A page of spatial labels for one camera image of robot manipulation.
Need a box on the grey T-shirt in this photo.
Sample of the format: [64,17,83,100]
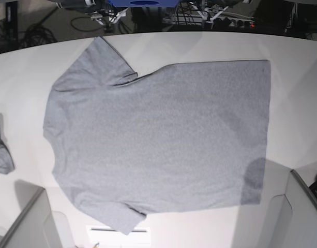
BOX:
[43,38,271,235]

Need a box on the white power strip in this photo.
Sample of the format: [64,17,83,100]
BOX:
[162,13,255,28]

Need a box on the white slotted plate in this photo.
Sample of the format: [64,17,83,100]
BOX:
[86,225,152,247]

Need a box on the blue box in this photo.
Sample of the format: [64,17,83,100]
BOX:
[109,0,179,7]

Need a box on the grey left partition panel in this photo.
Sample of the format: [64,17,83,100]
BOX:
[0,187,76,247]

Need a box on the grey partition panel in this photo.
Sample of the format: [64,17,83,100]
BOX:
[0,187,76,247]
[258,170,317,248]

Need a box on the grey right partition panel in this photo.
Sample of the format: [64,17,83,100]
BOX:
[258,170,317,248]

